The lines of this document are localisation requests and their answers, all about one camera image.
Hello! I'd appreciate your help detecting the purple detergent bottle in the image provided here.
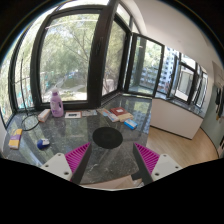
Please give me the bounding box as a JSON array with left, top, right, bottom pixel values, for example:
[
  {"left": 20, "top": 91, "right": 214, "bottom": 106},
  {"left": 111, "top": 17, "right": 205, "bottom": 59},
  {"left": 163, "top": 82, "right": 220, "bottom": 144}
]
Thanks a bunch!
[{"left": 50, "top": 88, "right": 64, "bottom": 117}]

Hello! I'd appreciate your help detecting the blue white small box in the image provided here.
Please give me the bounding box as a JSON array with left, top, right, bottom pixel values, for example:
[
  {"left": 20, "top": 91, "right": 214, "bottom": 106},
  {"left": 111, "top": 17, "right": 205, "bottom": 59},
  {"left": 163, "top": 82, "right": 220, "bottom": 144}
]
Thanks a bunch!
[{"left": 124, "top": 119, "right": 137, "bottom": 130}]

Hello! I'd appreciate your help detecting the light blue flat packet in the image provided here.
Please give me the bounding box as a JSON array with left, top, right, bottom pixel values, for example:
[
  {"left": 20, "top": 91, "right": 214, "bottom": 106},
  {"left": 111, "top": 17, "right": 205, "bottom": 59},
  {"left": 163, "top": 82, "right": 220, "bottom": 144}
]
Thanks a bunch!
[{"left": 97, "top": 108, "right": 119, "bottom": 122}]

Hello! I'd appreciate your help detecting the black cable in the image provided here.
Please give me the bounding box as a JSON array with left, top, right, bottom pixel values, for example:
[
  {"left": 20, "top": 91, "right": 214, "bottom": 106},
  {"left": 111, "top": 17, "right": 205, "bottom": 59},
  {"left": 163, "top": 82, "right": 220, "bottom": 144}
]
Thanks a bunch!
[{"left": 19, "top": 58, "right": 40, "bottom": 132}]

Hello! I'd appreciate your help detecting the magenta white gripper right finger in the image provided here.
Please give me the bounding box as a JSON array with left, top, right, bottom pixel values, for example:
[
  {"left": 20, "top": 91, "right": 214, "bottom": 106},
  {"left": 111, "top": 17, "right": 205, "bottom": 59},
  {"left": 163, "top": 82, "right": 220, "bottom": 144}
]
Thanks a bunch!
[{"left": 133, "top": 143, "right": 182, "bottom": 185}]

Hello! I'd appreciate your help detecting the red book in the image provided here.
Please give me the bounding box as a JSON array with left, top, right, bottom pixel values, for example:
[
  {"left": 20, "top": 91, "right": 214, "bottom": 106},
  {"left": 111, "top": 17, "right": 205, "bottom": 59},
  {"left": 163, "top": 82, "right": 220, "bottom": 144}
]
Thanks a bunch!
[{"left": 110, "top": 107, "right": 127, "bottom": 116}]

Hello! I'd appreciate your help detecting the blue white computer mouse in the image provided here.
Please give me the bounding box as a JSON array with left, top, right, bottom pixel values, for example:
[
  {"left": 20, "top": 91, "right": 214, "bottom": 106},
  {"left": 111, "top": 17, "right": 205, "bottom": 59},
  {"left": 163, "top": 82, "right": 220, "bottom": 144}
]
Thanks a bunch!
[{"left": 37, "top": 139, "right": 50, "bottom": 149}]

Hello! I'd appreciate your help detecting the yellow purple box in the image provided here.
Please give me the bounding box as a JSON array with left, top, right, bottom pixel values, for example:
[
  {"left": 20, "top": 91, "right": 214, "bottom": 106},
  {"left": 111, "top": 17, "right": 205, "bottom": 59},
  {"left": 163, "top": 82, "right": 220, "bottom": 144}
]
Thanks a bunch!
[{"left": 8, "top": 129, "right": 22, "bottom": 149}]

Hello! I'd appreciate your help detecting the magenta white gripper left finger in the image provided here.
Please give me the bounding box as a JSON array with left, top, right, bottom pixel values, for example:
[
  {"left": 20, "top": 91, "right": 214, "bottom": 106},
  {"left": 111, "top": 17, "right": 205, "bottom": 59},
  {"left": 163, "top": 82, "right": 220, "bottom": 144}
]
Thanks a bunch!
[{"left": 41, "top": 142, "right": 92, "bottom": 185}]

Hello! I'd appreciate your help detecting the grey flat packet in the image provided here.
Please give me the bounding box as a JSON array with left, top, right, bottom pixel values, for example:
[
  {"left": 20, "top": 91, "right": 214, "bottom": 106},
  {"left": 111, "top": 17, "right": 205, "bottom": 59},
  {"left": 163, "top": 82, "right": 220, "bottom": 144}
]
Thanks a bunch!
[{"left": 82, "top": 110, "right": 97, "bottom": 117}]

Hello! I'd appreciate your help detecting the tan wooden box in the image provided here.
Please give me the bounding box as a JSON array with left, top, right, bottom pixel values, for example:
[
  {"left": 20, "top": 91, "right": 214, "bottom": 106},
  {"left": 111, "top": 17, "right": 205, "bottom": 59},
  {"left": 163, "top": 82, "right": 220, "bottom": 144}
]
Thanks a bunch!
[{"left": 118, "top": 113, "right": 134, "bottom": 122}]

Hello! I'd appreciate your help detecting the white flat card box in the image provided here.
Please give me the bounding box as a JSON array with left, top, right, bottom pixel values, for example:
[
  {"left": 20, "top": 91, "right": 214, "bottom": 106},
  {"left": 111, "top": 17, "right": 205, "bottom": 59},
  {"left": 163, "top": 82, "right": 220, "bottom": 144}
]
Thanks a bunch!
[{"left": 65, "top": 111, "right": 82, "bottom": 119}]

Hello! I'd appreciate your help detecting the black window frame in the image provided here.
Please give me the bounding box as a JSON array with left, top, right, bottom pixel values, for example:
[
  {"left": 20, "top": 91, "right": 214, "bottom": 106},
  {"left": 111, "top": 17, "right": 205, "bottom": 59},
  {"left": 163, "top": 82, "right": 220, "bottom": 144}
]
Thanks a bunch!
[{"left": 8, "top": 0, "right": 200, "bottom": 113}]

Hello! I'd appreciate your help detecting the white orange small box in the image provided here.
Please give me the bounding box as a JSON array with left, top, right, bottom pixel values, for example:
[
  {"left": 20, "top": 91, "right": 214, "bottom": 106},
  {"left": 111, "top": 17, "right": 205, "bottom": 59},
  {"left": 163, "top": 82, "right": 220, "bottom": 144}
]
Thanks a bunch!
[{"left": 38, "top": 109, "right": 51, "bottom": 122}]

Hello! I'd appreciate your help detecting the round black mouse pad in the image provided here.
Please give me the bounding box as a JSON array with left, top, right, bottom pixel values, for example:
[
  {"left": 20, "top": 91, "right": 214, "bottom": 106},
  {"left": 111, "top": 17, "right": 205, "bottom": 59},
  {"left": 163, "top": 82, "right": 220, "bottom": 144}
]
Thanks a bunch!
[{"left": 92, "top": 127, "right": 123, "bottom": 149}]

